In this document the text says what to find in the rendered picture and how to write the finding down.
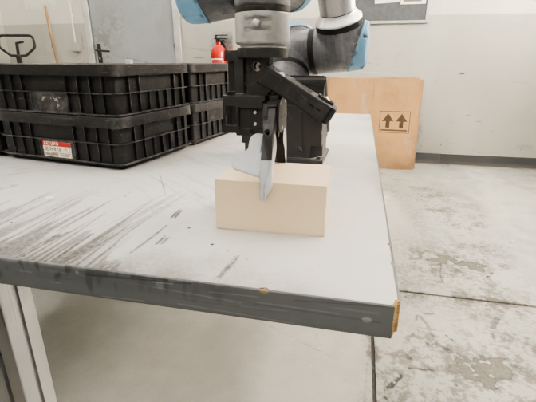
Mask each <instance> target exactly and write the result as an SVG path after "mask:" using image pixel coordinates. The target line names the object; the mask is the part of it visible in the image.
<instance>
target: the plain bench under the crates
mask: <svg viewBox="0 0 536 402"><path fill-rule="evenodd" d="M326 148H328V149H329V152H328V154H327V156H326V158H325V161H324V163H323V164H324V165H331V175H330V189H329V210H328V216H327V221H326V227H325V236H324V237H321V236H311V235H301V234H283V233H274V232H264V231H246V230H236V229H227V228H218V227H216V210H215V179H216V178H217V177H218V176H219V175H220V174H222V173H223V172H224V171H225V170H226V169H228V168H229V167H230V166H231V161H232V158H233V157H234V156H235V155H238V154H239V153H241V152H244V151H245V143H242V136H236V133H227V134H225V135H222V136H218V137H215V138H213V139H210V140H207V141H204V142H202V143H199V144H195V145H187V146H185V148H184V149H181V150H178V151H176V152H173V153H170V154H167V155H165V156H161V157H159V158H156V159H153V160H149V161H147V162H144V163H142V164H138V165H136V166H133V167H129V168H126V169H115V168H108V167H95V166H89V165H81V164H69V163H62V162H55V161H48V160H35V159H28V158H21V157H15V156H14V154H8V155H0V402H57V398H56V394H55V391H54V387H53V381H52V377H51V374H50V370H49V364H48V360H47V356H46V353H45V346H44V343H43V340H42V335H41V330H40V325H39V322H38V319H37V312H36V309H35V305H34V299H33V295H32V292H31V288H35V289H41V290H52V291H57V292H63V293H69V294H80V295H85V296H91V297H97V298H107V299H114V300H120V301H126V302H136V303H142V304H148V305H158V306H164V307H170V308H176V309H186V310H192V311H198V312H204V313H215V314H221V315H227V316H232V317H243V318H249V319H255V320H260V321H271V322H277V323H282V324H288V325H299V326H305V327H311V328H317V329H327V330H333V331H339V332H345V333H355V334H361V335H367V336H373V337H383V338H389V339H391V338H392V335H393V333H394V332H396V331H397V326H398V321H399V314H400V303H401V301H400V292H399V287H398V281H397V276H396V268H395V262H394V257H393V252H392V242H391V237H390V232H389V226H388V217H387V212H386V206H385V201H384V192H383V187H382V182H381V177H380V167H379V162H378V157H377V152H376V142H375V137H374V132H373V126H372V117H371V114H351V113H335V114H334V116H333V118H332V119H331V121H330V122H329V132H328V135H327V137H326Z"/></svg>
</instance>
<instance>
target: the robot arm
mask: <svg viewBox="0 0 536 402"><path fill-rule="evenodd" d="M310 1H311V0H175V3H176V5H177V8H178V10H179V12H180V13H181V15H182V17H183V19H184V20H185V21H187V22H189V23H191V24H203V23H209V24H211V23H212V22H217V21H222V20H227V19H232V18H235V40H236V44H237V45H240V48H237V50H224V61H228V78H229V91H227V92H226V94H225V95H222V97H223V132H229V133H236V136H250V135H251V133H256V134H254V135H253V136H252V137H251V138H250V142H249V147H248V149H247V150H246V151H244V152H241V153H239V154H238V155H235V156H234V157H233V158H232V161H231V166H232V167H233V169H235V170H236V171H240V172H242V173H245V174H247V175H252V176H254V177H257V178H259V179H260V180H259V194H260V200H264V199H265V198H266V197H267V196H268V194H269V193H270V191H271V189H272V188H273V177H274V160H275V157H276V159H277V163H286V141H287V134H286V116H287V109H286V101H289V102H290V103H292V104H294V105H295V106H297V107H298V108H300V109H301V110H303V111H304V112H306V113H307V114H306V115H307V116H309V117H310V118H312V119H313V120H315V121H316V122H318V123H323V124H328V123H329V122H330V121H331V119H332V118H333V116H334V114H335V112H336V111H337V106H336V105H335V104H334V102H333V101H332V100H330V99H329V98H328V97H327V96H324V95H323V94H320V93H319V94H317V93H316V92H314V91H313V90H311V89H309V88H308V87H306V86H305V85H303V84H302V83H300V82H299V81H297V80H295V79H294V78H292V77H291V76H289V75H318V74H326V73H341V72H348V73H349V72H350V71H354V70H360V69H363V68H364V67H365V65H366V62H367V58H368V52H369V35H370V22H369V21H367V20H364V21H363V14H362V12H361V11H360V10H359V9H357V8H356V7H355V0H318V6H319V11H320V16H319V17H318V19H317V20H316V22H315V26H316V28H312V27H311V26H309V25H308V24H304V23H303V22H290V13H292V12H297V11H299V10H302V9H304V8H305V7H306V6H307V5H308V4H309V2H310ZM258 63H260V65H259V66H258V67H259V69H260V70H258V68H257V64H258ZM226 107H227V123H226Z"/></svg>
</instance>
